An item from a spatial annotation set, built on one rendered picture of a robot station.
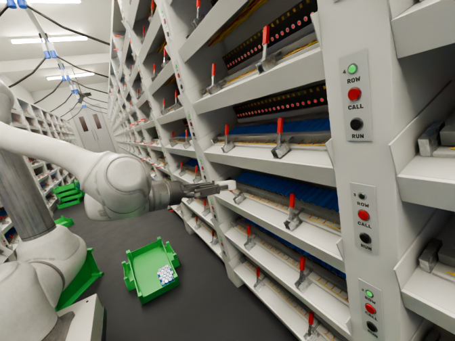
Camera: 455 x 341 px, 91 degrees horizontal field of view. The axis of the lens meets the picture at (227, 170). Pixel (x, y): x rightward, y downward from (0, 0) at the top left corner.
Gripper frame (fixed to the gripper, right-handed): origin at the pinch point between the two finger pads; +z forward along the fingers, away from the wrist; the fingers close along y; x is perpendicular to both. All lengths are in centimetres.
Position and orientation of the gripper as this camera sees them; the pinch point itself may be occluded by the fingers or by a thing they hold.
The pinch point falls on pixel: (225, 185)
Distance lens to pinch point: 78.3
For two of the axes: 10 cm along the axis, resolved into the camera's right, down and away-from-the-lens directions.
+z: 8.8, -0.9, 4.6
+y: 4.7, 1.2, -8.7
